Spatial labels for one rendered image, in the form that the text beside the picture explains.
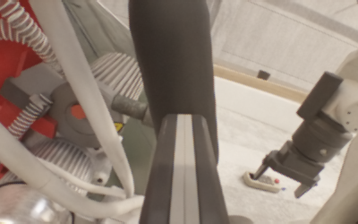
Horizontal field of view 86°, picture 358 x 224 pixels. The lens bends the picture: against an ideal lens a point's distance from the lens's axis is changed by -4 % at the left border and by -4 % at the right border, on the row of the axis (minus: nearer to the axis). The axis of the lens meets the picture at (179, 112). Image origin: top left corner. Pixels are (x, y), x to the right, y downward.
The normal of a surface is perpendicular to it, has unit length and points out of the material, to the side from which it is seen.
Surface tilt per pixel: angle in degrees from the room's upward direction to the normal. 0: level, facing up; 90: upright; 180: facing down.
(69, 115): 90
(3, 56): 90
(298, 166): 95
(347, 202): 90
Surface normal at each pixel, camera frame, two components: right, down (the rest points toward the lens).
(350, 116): -0.32, 0.45
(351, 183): -0.96, -0.19
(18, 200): 0.25, -0.91
